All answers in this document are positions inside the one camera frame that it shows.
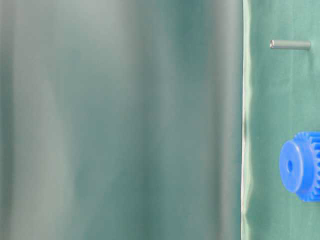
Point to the grey metal shaft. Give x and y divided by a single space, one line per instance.
290 44

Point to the blue plastic gear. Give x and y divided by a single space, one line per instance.
299 165

